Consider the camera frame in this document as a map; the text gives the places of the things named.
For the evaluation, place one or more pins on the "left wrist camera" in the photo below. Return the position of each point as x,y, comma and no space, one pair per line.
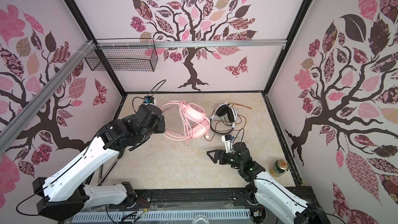
149,100

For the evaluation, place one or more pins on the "metal tongs black tips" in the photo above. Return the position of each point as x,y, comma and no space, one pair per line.
102,176

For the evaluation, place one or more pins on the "black wire basket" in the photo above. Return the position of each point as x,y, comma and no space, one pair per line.
123,54

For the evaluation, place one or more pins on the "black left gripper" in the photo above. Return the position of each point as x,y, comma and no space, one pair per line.
161,128

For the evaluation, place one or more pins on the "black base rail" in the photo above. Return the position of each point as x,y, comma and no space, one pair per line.
177,197

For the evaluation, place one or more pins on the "aluminium frame bar back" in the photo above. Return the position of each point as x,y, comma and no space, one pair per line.
192,44

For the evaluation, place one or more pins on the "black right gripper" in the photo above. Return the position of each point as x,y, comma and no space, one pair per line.
219,153

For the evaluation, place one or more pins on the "white perforated cable tray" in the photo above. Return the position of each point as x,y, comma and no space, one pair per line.
208,216

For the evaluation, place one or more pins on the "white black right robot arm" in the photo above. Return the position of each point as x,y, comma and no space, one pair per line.
262,189

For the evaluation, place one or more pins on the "aluminium frame bar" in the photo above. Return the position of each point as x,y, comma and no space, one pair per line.
192,44
13,129

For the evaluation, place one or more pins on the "white black headphones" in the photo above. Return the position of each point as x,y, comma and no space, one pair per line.
226,114

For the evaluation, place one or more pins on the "aluminium frame bar left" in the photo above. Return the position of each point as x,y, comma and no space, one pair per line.
13,129

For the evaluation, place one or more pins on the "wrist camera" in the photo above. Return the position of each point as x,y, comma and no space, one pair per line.
228,140
149,100

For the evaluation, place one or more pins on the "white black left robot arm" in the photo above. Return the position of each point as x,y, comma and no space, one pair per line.
64,194

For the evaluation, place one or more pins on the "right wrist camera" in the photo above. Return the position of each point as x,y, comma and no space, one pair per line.
228,140

